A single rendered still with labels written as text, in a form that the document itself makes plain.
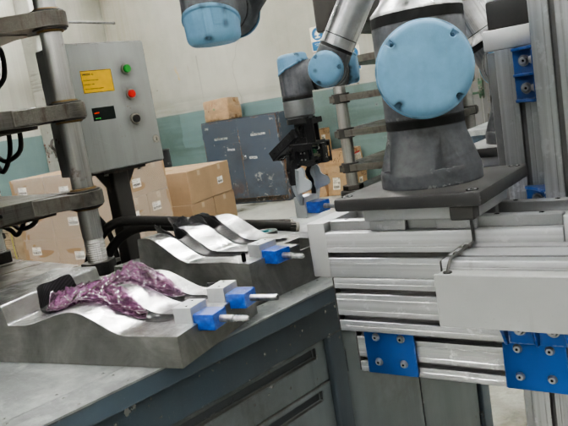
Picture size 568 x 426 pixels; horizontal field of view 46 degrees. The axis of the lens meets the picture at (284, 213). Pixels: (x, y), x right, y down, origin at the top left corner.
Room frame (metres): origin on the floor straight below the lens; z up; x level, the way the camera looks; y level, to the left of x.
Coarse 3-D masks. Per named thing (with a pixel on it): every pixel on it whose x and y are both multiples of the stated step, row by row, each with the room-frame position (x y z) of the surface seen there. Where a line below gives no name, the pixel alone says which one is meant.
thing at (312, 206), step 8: (296, 200) 1.65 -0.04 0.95; (304, 200) 1.63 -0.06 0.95; (312, 200) 1.64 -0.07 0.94; (320, 200) 1.62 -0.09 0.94; (328, 200) 1.63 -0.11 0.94; (296, 208) 1.66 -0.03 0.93; (304, 208) 1.64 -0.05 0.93; (312, 208) 1.62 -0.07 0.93; (320, 208) 1.61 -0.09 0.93; (328, 208) 1.63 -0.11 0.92; (304, 216) 1.64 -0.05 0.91
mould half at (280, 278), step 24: (216, 216) 1.70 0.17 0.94; (144, 240) 1.54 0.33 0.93; (168, 240) 1.53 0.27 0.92; (216, 240) 1.56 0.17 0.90; (288, 240) 1.47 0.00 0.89; (120, 264) 1.66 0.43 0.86; (168, 264) 1.49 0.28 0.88; (192, 264) 1.43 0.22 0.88; (216, 264) 1.37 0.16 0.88; (240, 264) 1.32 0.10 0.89; (264, 264) 1.33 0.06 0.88; (288, 264) 1.38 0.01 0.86; (312, 264) 1.43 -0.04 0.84; (264, 288) 1.32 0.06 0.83; (288, 288) 1.37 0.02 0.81
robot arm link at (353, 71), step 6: (354, 54) 1.60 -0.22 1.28; (354, 60) 1.58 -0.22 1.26; (348, 66) 1.58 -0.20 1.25; (354, 66) 1.57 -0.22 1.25; (348, 72) 1.57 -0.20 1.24; (354, 72) 1.58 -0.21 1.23; (348, 78) 1.59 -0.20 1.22; (354, 78) 1.59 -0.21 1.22; (342, 84) 1.60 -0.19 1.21; (348, 84) 1.60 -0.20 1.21
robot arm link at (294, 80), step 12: (276, 60) 1.64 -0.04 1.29; (288, 60) 1.61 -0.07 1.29; (300, 60) 1.61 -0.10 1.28; (288, 72) 1.61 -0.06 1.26; (300, 72) 1.60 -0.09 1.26; (288, 84) 1.61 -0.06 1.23; (300, 84) 1.61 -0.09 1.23; (312, 84) 1.61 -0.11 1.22; (288, 96) 1.62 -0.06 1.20; (300, 96) 1.61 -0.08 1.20; (312, 96) 1.63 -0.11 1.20
